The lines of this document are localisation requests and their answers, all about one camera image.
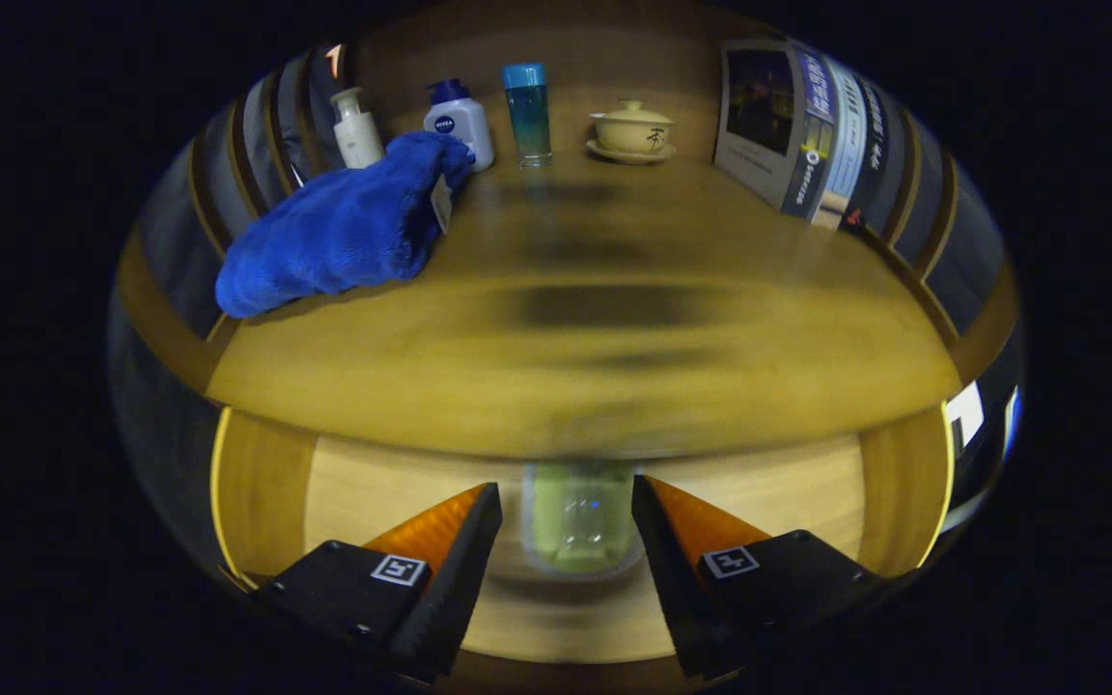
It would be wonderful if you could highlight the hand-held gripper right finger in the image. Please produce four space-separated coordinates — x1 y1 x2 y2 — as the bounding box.
631 475 890 681

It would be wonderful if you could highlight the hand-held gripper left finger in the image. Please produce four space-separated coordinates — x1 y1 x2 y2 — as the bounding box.
252 483 504 681

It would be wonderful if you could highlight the wooden drawer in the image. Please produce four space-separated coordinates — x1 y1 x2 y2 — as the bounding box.
211 405 953 667

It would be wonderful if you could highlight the wooden countertop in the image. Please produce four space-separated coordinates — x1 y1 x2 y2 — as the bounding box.
207 145 964 459

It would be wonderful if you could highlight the blue towel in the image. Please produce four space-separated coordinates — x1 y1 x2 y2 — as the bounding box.
215 131 476 320

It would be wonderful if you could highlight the beige lidded teacup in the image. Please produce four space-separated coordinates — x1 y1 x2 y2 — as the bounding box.
586 99 678 165

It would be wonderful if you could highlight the white bottle with blue cap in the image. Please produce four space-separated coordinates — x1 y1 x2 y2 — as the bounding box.
423 78 496 173

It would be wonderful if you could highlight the white pump bottle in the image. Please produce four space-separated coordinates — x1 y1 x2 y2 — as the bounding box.
330 87 386 170

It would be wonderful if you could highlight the book with pale spine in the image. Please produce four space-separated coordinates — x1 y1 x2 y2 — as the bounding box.
812 58 868 231

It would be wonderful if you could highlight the book with black spine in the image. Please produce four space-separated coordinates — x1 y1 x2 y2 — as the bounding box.
841 77 904 237

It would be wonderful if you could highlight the thick book with blue spine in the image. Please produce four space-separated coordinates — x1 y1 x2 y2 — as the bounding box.
713 39 837 218

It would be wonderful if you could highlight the teal blue bottle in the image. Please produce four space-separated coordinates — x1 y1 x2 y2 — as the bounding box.
502 63 553 167

